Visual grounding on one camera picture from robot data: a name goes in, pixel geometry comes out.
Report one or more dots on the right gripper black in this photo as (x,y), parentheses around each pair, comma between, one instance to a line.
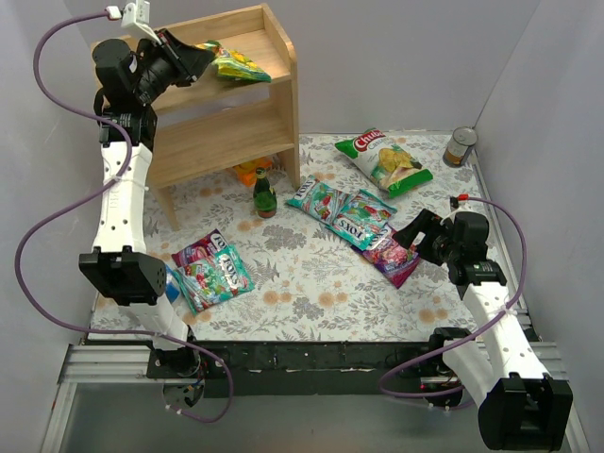
(428,237)

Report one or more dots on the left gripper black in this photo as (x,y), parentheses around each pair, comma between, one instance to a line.
(173,58)

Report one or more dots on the yellow green Fox's bag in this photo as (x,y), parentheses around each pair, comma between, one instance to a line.
(233,65)

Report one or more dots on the purple fox's berries bag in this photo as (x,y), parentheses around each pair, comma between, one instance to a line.
(206,247)
(394,261)

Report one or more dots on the teal fox's mint bag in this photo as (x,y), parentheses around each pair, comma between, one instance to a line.
(319,200)
(214,280)
(361,219)

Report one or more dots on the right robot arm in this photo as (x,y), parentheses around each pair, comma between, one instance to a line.
(520,405)

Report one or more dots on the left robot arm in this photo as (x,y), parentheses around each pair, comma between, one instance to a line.
(119,266)

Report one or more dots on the wooden two-tier shelf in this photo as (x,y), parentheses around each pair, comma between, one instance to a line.
(207,144)

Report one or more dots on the green Chuba chips bag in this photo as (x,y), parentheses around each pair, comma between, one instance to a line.
(391,168)

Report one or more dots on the tin can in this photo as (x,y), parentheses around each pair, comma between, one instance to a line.
(462,141)

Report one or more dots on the floral table mat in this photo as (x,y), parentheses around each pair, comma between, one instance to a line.
(310,285)

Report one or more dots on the orange snack packet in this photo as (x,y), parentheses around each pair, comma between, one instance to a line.
(246,172)

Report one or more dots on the green glass bottle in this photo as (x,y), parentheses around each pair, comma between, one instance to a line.
(264,196)

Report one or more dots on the blue white tape roll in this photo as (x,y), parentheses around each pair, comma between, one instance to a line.
(172,286)

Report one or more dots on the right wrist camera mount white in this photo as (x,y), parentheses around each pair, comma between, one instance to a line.
(457,204)

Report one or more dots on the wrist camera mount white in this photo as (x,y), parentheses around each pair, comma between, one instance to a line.
(457,204)
(134,19)

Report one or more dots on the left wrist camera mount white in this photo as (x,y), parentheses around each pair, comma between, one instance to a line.
(134,19)

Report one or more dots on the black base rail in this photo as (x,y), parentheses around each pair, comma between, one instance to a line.
(310,368)

